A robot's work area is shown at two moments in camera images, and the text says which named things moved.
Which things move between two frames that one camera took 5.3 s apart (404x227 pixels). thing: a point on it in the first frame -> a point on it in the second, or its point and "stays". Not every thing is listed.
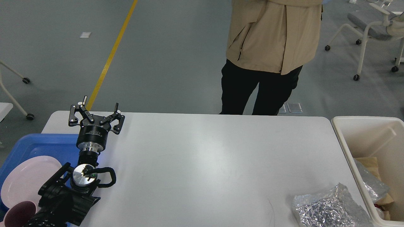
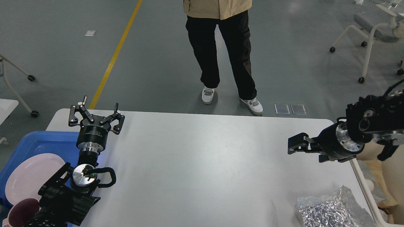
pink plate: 24,183 stays
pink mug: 20,214 stays
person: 269,41 -> 231,16
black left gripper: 92,137 stays
